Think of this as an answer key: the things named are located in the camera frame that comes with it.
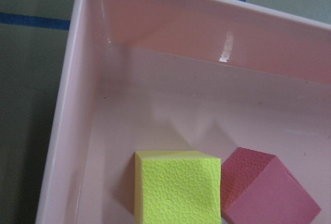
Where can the pink plastic bin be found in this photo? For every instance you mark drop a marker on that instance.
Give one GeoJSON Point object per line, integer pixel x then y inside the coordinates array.
{"type": "Point", "coordinates": [208, 75]}

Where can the pink foam cube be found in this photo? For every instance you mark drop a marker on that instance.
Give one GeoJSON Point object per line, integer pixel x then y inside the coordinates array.
{"type": "Point", "coordinates": [257, 187]}

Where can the yellow foam cube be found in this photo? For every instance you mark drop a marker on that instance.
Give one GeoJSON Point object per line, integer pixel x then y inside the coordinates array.
{"type": "Point", "coordinates": [176, 187]}

